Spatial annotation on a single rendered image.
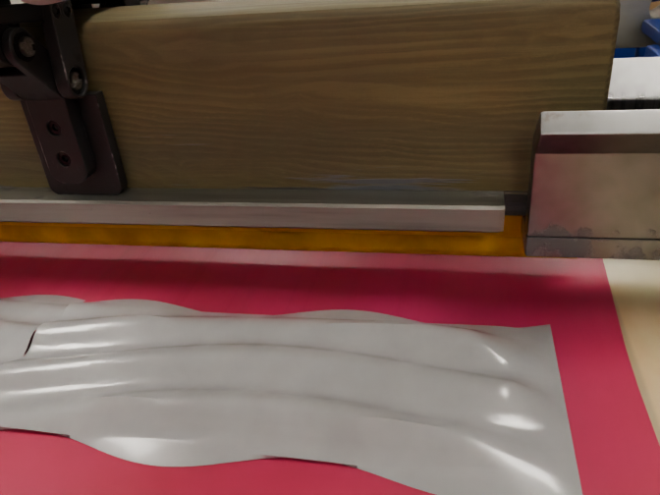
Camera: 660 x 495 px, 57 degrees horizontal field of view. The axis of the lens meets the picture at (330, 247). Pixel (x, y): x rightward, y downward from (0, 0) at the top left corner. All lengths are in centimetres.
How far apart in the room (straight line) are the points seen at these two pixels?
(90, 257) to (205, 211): 8
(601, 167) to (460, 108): 5
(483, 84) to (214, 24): 9
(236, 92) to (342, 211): 6
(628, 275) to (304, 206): 13
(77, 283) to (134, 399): 10
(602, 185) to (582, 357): 6
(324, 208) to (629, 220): 10
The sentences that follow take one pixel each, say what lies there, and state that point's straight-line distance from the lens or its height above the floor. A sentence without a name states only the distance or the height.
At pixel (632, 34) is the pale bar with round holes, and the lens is 45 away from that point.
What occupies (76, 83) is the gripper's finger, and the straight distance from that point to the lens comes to 24.
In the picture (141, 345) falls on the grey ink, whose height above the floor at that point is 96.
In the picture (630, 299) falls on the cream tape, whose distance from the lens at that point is 24.
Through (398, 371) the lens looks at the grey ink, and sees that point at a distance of 19.
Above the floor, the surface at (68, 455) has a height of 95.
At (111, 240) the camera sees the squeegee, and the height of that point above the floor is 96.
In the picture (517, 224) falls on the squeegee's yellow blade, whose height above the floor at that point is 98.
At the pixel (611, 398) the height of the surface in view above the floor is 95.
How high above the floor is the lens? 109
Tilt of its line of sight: 30 degrees down
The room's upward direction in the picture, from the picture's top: 5 degrees counter-clockwise
